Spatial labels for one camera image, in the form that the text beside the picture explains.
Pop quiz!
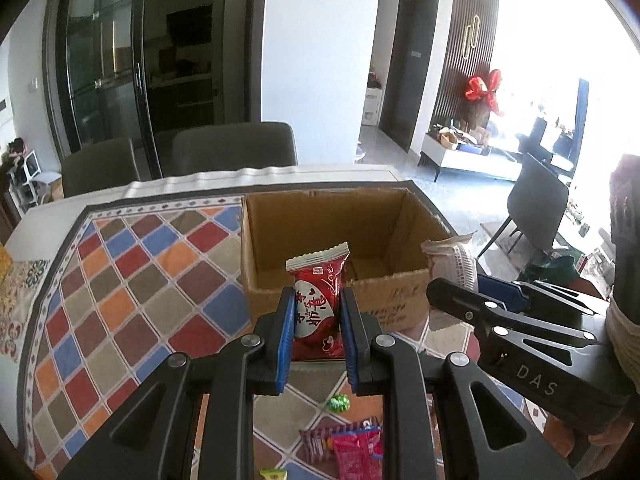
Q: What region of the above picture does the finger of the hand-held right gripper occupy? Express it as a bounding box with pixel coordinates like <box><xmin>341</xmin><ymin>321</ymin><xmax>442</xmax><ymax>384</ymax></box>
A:
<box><xmin>477</xmin><ymin>274</ymin><xmax>608</xmax><ymax>317</ymax></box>
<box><xmin>426</xmin><ymin>277</ymin><xmax>599</xmax><ymax>356</ymax></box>

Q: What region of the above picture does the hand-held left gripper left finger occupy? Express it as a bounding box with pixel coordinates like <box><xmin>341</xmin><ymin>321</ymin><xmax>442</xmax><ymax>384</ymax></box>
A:
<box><xmin>57</xmin><ymin>285</ymin><xmax>297</xmax><ymax>480</ymax></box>

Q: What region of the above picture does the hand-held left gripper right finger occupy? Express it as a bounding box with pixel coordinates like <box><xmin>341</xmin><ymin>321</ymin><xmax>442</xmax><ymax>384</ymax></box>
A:
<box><xmin>339</xmin><ymin>287</ymin><xmax>583</xmax><ymax>480</ymax></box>

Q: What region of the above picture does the red snack packet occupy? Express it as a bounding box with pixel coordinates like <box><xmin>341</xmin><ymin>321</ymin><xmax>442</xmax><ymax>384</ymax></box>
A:
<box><xmin>285</xmin><ymin>241</ymin><xmax>351</xmax><ymax>362</ymax></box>

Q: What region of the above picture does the beige snack packet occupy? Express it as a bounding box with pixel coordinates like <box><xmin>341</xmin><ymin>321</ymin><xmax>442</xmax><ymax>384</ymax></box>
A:
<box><xmin>420</xmin><ymin>231</ymin><xmax>480</xmax><ymax>331</ymax></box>

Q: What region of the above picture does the brown cardboard box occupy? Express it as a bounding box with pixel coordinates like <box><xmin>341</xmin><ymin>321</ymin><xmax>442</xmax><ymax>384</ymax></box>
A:
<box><xmin>241</xmin><ymin>187</ymin><xmax>452</xmax><ymax>333</ymax></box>

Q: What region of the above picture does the person's right hand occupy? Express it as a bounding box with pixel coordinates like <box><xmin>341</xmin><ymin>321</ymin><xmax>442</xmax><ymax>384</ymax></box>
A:
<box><xmin>587</xmin><ymin>412</ymin><xmax>640</xmax><ymax>466</ymax></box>

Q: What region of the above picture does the dark grey side chair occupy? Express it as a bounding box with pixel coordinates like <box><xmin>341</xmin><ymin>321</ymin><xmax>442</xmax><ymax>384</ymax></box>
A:
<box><xmin>480</xmin><ymin>152</ymin><xmax>571</xmax><ymax>257</ymax></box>

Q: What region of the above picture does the brown Costa biscuit packet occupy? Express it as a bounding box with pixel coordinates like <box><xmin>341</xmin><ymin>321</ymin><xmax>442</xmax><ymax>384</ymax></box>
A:
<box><xmin>299</xmin><ymin>422</ymin><xmax>383</xmax><ymax>466</ymax></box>

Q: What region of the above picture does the pink snack packet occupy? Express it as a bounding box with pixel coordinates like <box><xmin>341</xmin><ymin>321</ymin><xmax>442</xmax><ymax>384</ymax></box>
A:
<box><xmin>331</xmin><ymin>427</ymin><xmax>384</xmax><ymax>480</ymax></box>

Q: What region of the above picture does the white low cabinet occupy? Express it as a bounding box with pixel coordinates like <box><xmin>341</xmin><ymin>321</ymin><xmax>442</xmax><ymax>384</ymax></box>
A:
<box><xmin>419</xmin><ymin>132</ymin><xmax>523</xmax><ymax>183</ymax></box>

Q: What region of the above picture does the colourful checkered tablecloth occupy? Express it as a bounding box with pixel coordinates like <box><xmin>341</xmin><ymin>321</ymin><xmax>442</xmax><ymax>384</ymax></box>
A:
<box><xmin>15</xmin><ymin>180</ymin><xmax>591</xmax><ymax>480</ymax></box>

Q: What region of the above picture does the white ribbed table cloth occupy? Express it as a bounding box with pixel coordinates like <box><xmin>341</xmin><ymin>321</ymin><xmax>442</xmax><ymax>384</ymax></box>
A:
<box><xmin>124</xmin><ymin>164</ymin><xmax>403</xmax><ymax>200</ymax></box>

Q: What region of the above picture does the red flower decoration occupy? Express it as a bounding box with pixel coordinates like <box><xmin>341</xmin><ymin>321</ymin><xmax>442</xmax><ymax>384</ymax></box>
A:
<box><xmin>465</xmin><ymin>69</ymin><xmax>503</xmax><ymax>116</ymax></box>

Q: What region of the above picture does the grey dining chair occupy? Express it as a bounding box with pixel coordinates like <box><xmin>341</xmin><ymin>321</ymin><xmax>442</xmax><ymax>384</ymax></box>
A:
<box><xmin>171</xmin><ymin>121</ymin><xmax>299</xmax><ymax>177</ymax></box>
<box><xmin>61</xmin><ymin>137</ymin><xmax>142</xmax><ymax>198</ymax></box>

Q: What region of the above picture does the small white cabinet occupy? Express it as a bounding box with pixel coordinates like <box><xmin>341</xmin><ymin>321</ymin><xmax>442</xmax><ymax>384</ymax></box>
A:
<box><xmin>361</xmin><ymin>87</ymin><xmax>384</xmax><ymax>127</ymax></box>

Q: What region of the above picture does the dark interior door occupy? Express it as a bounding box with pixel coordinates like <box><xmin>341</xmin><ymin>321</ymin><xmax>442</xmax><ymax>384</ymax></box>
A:
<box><xmin>378</xmin><ymin>0</ymin><xmax>441</xmax><ymax>154</ymax></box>

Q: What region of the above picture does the yellow patterned cloth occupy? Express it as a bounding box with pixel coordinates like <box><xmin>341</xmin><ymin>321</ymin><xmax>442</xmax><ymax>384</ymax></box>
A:
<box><xmin>0</xmin><ymin>245</ymin><xmax>52</xmax><ymax>363</ymax></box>

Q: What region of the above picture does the white shelf unit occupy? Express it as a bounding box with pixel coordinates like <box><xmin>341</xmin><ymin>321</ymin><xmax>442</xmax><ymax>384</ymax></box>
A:
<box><xmin>7</xmin><ymin>150</ymin><xmax>62</xmax><ymax>211</ymax></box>

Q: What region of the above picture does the glass sliding door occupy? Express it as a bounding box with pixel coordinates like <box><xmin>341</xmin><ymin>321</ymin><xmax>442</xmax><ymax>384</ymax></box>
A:
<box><xmin>44</xmin><ymin>0</ymin><xmax>151</xmax><ymax>161</ymax></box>

